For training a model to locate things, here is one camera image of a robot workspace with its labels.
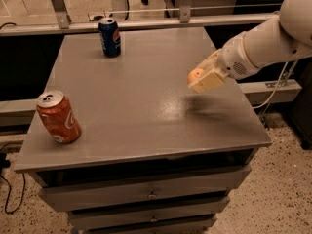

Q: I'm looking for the black floor cable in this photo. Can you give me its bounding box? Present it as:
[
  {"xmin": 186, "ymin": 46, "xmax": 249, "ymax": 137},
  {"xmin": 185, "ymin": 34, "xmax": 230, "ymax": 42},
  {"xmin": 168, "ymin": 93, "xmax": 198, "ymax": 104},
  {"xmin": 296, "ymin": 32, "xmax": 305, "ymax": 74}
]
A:
[{"xmin": 0, "ymin": 143, "xmax": 26, "ymax": 215}]

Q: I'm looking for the orange fruit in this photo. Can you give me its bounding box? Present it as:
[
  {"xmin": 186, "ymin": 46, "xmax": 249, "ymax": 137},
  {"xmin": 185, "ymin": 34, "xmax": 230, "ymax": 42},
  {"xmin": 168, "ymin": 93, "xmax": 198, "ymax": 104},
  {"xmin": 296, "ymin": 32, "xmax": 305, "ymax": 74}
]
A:
[{"xmin": 187, "ymin": 68, "xmax": 204, "ymax": 84}]

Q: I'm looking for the red coca cola can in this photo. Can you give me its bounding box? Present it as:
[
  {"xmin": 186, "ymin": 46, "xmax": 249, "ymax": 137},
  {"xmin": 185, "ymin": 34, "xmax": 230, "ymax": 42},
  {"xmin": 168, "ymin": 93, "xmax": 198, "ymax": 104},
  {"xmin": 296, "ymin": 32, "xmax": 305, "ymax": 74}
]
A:
[{"xmin": 36, "ymin": 90, "xmax": 81, "ymax": 143}]

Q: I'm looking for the metal guard rail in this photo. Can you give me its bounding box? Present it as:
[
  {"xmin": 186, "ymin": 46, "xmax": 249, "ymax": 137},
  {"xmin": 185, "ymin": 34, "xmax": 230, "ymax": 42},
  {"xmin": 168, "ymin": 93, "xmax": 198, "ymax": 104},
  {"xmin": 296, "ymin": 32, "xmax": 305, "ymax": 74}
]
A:
[{"xmin": 0, "ymin": 0, "xmax": 278, "ymax": 36}]

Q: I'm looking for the grey drawer cabinet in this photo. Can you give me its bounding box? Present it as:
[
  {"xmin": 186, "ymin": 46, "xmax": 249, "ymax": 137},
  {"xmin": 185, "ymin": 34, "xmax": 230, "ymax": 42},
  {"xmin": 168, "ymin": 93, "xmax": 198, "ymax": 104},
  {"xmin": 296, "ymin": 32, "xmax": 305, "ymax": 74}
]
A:
[{"xmin": 15, "ymin": 28, "xmax": 270, "ymax": 234}]

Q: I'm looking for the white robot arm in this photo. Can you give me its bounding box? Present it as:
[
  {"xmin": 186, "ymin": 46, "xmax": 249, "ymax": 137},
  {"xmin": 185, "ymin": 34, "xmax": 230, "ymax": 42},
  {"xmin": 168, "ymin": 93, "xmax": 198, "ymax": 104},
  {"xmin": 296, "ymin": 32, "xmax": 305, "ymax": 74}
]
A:
[{"xmin": 187, "ymin": 0, "xmax": 312, "ymax": 93}]

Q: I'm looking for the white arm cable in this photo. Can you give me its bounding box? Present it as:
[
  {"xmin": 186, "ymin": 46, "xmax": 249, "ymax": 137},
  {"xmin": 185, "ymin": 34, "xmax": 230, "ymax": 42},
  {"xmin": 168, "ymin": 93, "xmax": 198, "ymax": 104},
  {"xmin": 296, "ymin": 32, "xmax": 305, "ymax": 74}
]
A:
[{"xmin": 252, "ymin": 60, "xmax": 298, "ymax": 110}]

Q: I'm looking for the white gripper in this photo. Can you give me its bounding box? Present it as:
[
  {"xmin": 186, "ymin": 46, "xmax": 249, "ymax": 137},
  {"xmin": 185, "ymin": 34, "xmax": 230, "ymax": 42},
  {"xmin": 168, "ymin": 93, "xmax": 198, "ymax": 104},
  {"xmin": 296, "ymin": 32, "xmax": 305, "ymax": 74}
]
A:
[{"xmin": 187, "ymin": 31, "xmax": 259, "ymax": 93}]

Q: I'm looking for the blue pepsi can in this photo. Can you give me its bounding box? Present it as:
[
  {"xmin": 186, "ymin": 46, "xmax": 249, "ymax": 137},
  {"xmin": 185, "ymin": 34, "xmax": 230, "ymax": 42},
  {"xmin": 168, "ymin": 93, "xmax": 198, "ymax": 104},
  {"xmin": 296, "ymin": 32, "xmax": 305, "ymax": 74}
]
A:
[{"xmin": 98, "ymin": 18, "xmax": 121, "ymax": 58}]

